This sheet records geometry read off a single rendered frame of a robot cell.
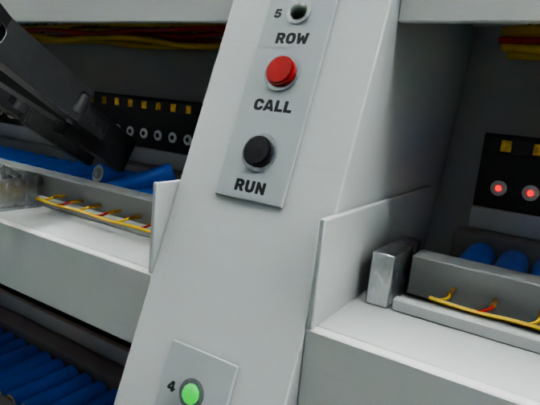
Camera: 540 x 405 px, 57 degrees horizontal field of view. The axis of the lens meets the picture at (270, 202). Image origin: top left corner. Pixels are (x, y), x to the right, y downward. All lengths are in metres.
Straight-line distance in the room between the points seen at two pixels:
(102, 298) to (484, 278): 0.21
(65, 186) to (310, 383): 0.26
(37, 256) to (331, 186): 0.20
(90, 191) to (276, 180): 0.19
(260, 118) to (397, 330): 0.12
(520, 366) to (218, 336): 0.13
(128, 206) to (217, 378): 0.16
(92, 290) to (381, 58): 0.21
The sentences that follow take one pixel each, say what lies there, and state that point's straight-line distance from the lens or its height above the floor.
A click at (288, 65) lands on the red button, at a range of 0.26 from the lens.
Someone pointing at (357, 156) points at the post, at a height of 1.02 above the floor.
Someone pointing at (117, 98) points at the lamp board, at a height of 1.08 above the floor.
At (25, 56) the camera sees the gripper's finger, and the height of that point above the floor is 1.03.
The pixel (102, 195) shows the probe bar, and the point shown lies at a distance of 0.38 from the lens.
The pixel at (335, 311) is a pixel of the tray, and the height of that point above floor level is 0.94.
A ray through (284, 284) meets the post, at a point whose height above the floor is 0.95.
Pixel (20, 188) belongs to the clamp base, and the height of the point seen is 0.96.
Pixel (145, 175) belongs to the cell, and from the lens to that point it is 0.43.
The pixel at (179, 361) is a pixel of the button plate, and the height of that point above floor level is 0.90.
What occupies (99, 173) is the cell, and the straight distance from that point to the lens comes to 0.44.
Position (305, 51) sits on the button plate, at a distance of 0.26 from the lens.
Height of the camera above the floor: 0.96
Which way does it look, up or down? 6 degrees up
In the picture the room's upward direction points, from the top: 15 degrees clockwise
